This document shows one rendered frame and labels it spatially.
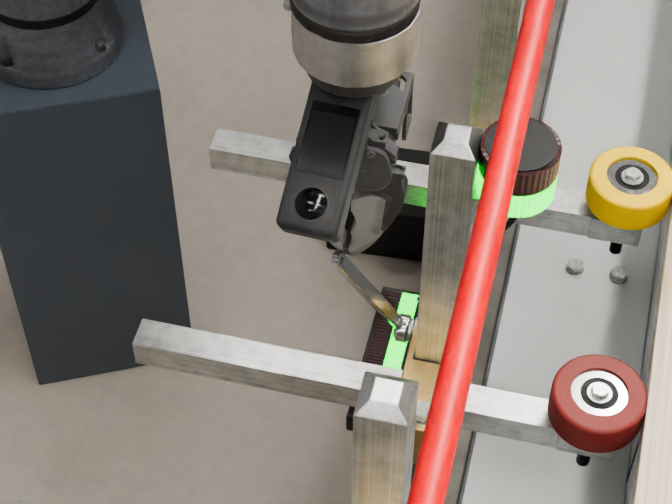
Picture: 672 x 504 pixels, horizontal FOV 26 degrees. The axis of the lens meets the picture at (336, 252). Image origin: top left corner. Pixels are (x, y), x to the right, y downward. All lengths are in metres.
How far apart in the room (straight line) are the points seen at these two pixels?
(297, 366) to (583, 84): 0.73
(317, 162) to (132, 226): 1.07
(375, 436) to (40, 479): 1.38
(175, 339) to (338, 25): 0.44
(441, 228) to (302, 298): 1.29
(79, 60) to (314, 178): 0.91
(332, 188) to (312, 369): 0.30
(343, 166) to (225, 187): 1.56
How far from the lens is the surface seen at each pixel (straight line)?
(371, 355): 1.49
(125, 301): 2.22
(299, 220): 1.03
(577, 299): 1.66
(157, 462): 2.26
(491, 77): 1.36
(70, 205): 2.04
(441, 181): 1.10
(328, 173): 1.03
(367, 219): 1.13
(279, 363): 1.29
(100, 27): 1.92
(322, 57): 1.00
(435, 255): 1.17
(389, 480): 0.97
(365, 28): 0.97
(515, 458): 1.53
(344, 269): 1.18
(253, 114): 2.70
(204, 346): 1.31
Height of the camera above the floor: 1.92
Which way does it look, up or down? 51 degrees down
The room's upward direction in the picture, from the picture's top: straight up
